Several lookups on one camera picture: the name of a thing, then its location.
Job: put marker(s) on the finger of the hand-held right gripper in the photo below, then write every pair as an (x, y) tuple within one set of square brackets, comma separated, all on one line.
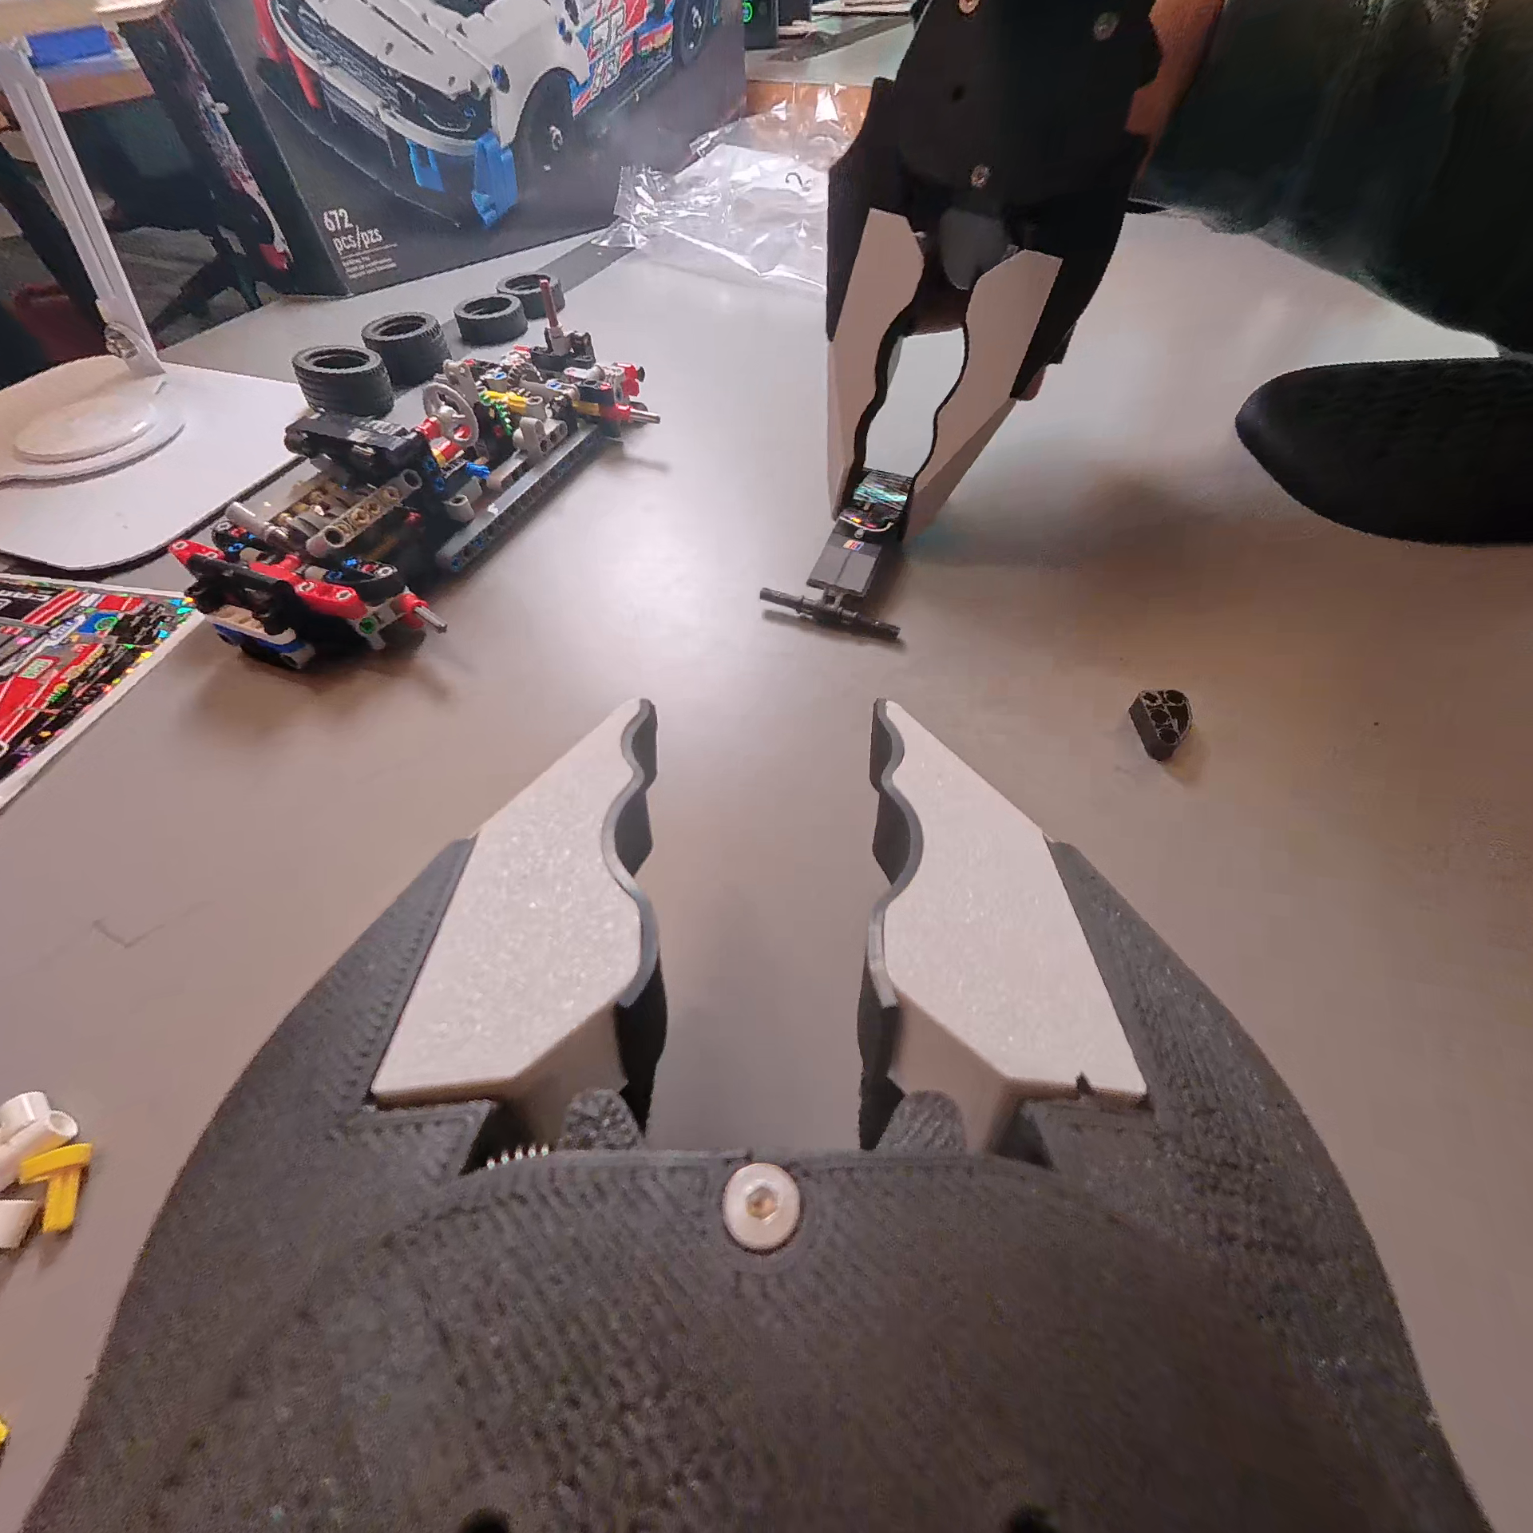
[(861, 336), (993, 348)]

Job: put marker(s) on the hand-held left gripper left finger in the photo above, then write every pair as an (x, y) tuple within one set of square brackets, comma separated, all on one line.
[(515, 959)]

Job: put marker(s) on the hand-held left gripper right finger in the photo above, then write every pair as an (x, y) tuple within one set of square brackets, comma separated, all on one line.
[(1007, 959)]

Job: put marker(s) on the black curved lego panel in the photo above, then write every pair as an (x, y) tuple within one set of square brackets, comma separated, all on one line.
[(861, 528)]

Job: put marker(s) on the lego car chassis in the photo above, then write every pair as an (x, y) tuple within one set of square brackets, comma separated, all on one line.
[(395, 505)]

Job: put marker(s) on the person's right forearm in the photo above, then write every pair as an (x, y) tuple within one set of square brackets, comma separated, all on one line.
[(1342, 144)]

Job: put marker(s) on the black lego connector block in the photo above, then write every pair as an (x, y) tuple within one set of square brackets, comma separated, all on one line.
[(1162, 725)]

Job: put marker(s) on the lego set box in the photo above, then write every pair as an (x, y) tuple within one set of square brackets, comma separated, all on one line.
[(395, 144)]

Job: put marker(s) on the person's right hand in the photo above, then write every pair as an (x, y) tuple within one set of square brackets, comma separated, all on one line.
[(1167, 61)]

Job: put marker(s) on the clear plastic bag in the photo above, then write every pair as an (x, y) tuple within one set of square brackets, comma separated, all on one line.
[(741, 204)]

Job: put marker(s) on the black rubber tire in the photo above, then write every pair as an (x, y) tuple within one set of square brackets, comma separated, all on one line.
[(517, 299), (312, 385), (383, 359), (472, 325)]

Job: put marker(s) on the pile of yellow white pieces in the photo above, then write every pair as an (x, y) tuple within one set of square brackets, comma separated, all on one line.
[(41, 1163)]

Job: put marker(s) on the colourful sticker sheet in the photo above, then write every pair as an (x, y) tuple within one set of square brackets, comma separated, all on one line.
[(72, 671)]

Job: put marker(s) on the white book stand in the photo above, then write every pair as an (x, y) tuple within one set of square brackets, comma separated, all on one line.
[(83, 456)]

